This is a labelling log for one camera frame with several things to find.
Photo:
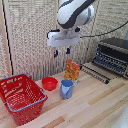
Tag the red plastic bowl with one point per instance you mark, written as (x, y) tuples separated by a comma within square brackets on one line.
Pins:
[(49, 83)]

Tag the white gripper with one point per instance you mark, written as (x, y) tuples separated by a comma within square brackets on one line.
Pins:
[(63, 38)]

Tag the black oven rack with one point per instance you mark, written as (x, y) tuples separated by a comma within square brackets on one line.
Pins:
[(95, 73)]

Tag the red shopping basket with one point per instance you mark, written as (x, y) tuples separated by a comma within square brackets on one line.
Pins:
[(22, 98)]

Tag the black toaster oven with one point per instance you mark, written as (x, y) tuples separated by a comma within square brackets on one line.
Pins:
[(112, 55)]

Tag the blue plastic cup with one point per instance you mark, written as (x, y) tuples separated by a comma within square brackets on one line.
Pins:
[(66, 88)]

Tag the orange yellow food box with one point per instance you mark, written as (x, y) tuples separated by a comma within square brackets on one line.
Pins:
[(71, 70)]

